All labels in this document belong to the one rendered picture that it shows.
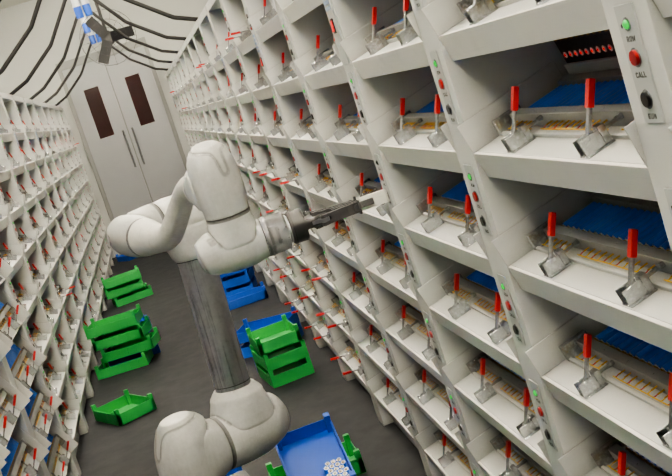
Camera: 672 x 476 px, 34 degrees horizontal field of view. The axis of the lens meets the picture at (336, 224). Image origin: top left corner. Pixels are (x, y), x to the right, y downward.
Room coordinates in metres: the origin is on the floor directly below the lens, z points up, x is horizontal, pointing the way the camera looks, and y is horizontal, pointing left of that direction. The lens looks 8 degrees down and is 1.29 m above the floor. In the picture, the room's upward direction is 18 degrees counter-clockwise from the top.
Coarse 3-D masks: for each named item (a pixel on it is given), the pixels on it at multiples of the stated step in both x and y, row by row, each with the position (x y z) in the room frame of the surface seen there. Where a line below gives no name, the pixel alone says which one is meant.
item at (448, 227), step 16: (448, 176) 2.44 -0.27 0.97; (416, 192) 2.43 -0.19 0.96; (432, 192) 2.43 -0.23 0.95; (448, 192) 2.38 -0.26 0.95; (464, 192) 2.29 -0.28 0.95; (400, 208) 2.42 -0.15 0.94; (416, 208) 2.42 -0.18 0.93; (432, 208) 2.36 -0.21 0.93; (448, 208) 2.25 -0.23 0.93; (464, 208) 2.14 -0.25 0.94; (416, 224) 2.37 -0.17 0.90; (432, 224) 2.24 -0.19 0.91; (448, 224) 2.20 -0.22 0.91; (464, 224) 2.10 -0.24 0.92; (416, 240) 2.37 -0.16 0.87; (432, 240) 2.19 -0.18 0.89; (448, 240) 2.09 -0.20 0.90; (464, 240) 1.97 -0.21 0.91; (480, 240) 1.82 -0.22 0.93; (448, 256) 2.14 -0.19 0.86; (464, 256) 1.99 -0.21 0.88; (480, 256) 1.87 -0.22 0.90
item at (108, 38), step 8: (96, 8) 9.49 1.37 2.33; (88, 16) 9.19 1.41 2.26; (88, 24) 9.22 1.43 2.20; (96, 24) 9.24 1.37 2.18; (104, 24) 9.49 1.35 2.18; (96, 32) 9.23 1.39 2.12; (104, 32) 9.25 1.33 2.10; (112, 32) 9.24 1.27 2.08; (128, 32) 9.27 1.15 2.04; (104, 40) 9.25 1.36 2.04; (112, 40) 9.26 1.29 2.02; (104, 48) 9.24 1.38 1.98; (104, 56) 9.24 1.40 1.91
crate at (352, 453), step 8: (344, 440) 3.60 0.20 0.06; (344, 448) 3.61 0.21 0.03; (352, 448) 3.59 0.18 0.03; (352, 456) 3.59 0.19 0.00; (360, 456) 3.42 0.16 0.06; (352, 464) 3.42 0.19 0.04; (360, 464) 3.42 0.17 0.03; (272, 472) 3.56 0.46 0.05; (280, 472) 3.58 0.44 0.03; (360, 472) 3.42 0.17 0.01
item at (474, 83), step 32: (448, 64) 1.73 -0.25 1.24; (480, 64) 1.74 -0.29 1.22; (512, 64) 1.74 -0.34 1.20; (544, 64) 1.75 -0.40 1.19; (480, 96) 1.73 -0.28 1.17; (480, 192) 1.75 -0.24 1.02; (512, 192) 1.73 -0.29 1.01; (544, 192) 1.74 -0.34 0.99; (480, 224) 1.81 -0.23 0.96; (512, 224) 1.73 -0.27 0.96; (512, 288) 1.74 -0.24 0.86; (544, 320) 1.73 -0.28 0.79; (544, 384) 1.73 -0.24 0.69; (576, 416) 1.73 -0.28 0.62
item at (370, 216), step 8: (368, 168) 3.13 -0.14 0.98; (368, 176) 3.12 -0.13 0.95; (376, 176) 3.13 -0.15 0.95; (352, 184) 3.12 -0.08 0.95; (344, 192) 3.11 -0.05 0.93; (352, 192) 3.12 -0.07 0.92; (344, 200) 3.11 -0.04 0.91; (384, 208) 2.51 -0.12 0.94; (352, 216) 3.11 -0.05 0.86; (360, 216) 2.96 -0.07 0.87; (368, 216) 2.82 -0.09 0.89; (376, 216) 2.70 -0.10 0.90; (384, 216) 2.65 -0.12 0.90; (376, 224) 2.77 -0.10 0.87; (384, 224) 2.65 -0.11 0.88; (392, 224) 2.54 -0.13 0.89; (392, 232) 2.61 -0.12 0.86
